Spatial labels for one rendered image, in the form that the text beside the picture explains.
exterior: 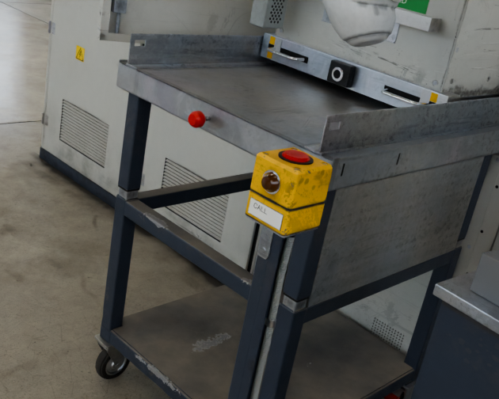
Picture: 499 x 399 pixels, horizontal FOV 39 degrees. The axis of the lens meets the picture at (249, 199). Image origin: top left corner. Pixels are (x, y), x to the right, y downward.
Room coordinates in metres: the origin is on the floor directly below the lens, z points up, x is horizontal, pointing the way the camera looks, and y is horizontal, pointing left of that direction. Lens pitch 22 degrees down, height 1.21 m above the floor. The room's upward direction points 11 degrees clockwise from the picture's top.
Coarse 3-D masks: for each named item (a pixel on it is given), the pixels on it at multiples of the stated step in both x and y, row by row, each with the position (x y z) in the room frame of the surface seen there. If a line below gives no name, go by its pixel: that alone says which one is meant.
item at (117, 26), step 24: (120, 0) 1.77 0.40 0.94; (144, 0) 1.83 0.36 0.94; (168, 0) 1.86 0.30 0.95; (192, 0) 1.90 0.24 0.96; (216, 0) 1.93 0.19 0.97; (240, 0) 1.97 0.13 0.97; (120, 24) 1.80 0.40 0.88; (144, 24) 1.83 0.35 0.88; (168, 24) 1.87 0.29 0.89; (192, 24) 1.90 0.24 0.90; (216, 24) 1.94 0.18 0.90; (240, 24) 1.97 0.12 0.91
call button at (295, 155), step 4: (284, 152) 0.94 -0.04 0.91; (288, 152) 0.95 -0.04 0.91; (292, 152) 0.95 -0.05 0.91; (296, 152) 0.95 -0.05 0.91; (300, 152) 0.96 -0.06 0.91; (284, 156) 0.93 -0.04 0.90; (288, 156) 0.93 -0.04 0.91; (292, 156) 0.93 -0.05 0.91; (296, 156) 0.93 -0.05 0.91; (300, 156) 0.94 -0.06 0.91; (304, 156) 0.94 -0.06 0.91; (308, 156) 0.95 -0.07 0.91; (292, 160) 0.92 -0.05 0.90; (296, 160) 0.93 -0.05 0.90; (300, 160) 0.93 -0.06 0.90; (304, 160) 0.93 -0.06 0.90; (308, 160) 0.94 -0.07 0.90
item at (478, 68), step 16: (480, 0) 1.53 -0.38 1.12; (496, 0) 1.58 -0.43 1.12; (464, 16) 1.49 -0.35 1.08; (480, 16) 1.54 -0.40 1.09; (496, 16) 1.59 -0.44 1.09; (464, 32) 1.51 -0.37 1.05; (480, 32) 1.56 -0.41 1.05; (496, 32) 1.61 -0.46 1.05; (464, 48) 1.52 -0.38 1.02; (480, 48) 1.57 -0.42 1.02; (496, 48) 1.63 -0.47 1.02; (448, 64) 1.49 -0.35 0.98; (464, 64) 1.54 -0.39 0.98; (480, 64) 1.59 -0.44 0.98; (496, 64) 1.65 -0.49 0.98; (448, 80) 1.50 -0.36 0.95; (464, 80) 1.55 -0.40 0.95; (480, 80) 1.61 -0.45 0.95; (496, 80) 1.66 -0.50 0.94; (464, 96) 1.57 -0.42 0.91
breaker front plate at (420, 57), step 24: (288, 0) 1.80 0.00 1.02; (312, 0) 1.75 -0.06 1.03; (432, 0) 1.54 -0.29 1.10; (456, 0) 1.50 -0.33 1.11; (288, 24) 1.79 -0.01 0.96; (312, 24) 1.74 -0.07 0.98; (456, 24) 1.49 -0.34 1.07; (336, 48) 1.68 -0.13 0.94; (360, 48) 1.64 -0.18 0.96; (384, 48) 1.60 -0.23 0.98; (408, 48) 1.56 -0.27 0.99; (432, 48) 1.52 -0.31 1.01; (384, 72) 1.59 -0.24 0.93; (408, 72) 1.55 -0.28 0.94; (432, 72) 1.51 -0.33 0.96
